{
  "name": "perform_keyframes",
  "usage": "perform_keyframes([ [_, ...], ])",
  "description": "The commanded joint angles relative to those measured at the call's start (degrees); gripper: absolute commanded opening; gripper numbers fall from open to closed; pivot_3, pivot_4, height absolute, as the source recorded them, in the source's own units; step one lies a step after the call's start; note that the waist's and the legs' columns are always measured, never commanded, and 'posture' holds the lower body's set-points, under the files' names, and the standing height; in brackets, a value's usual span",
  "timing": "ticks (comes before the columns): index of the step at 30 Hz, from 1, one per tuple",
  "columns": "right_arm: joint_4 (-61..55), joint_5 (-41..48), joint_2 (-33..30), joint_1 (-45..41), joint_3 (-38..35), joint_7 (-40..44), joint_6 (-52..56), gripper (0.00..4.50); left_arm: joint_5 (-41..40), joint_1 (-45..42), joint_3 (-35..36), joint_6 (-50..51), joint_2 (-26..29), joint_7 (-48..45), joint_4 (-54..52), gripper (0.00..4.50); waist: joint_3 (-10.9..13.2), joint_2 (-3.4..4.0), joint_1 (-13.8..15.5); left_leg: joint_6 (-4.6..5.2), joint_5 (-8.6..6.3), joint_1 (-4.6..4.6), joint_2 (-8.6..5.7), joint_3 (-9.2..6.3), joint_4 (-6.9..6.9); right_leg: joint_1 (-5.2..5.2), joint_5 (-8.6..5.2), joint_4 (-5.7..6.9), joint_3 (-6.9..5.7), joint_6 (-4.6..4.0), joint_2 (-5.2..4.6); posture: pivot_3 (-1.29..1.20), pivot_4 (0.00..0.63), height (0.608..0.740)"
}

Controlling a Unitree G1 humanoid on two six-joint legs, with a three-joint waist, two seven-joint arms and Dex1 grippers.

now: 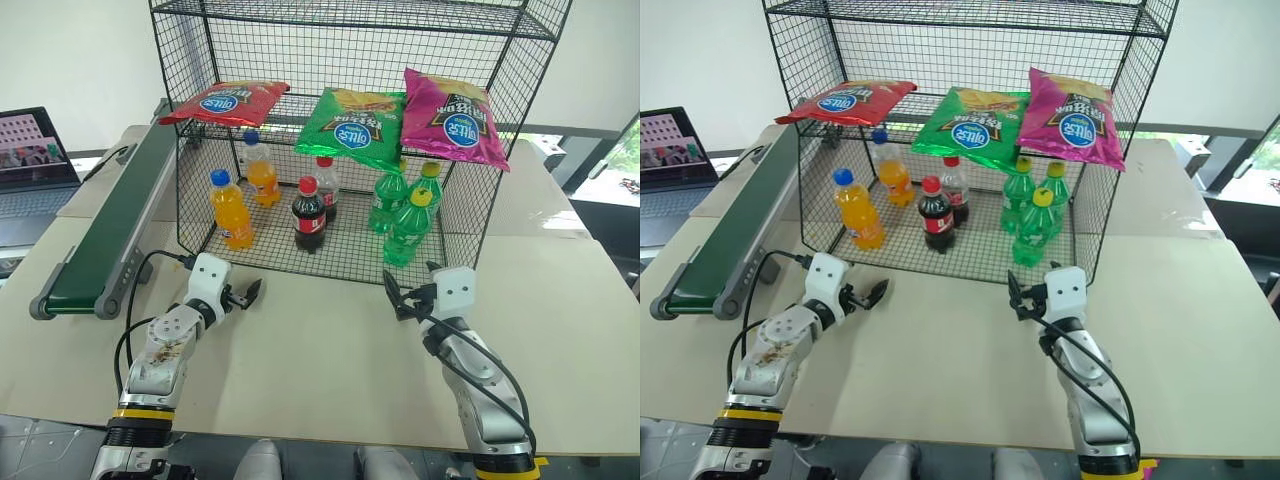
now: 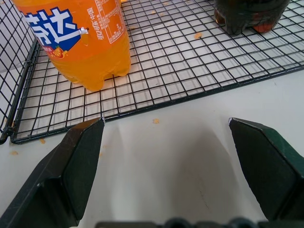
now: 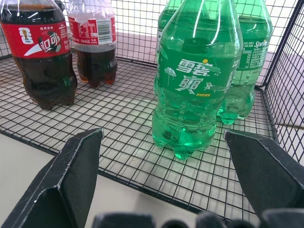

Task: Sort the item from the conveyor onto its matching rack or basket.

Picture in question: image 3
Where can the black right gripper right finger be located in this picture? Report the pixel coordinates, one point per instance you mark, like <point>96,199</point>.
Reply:
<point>266,175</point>

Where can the green Sprite bottle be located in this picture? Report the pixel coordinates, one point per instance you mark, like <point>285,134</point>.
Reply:
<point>164,19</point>
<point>194,78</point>
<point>254,54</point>

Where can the cola bottle with FIFA label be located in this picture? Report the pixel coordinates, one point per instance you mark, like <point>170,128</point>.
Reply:
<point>42,59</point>

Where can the cola bottle with red label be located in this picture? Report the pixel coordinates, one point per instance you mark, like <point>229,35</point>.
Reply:
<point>95,47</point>

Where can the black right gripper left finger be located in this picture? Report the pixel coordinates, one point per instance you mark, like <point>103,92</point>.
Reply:
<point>71,180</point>

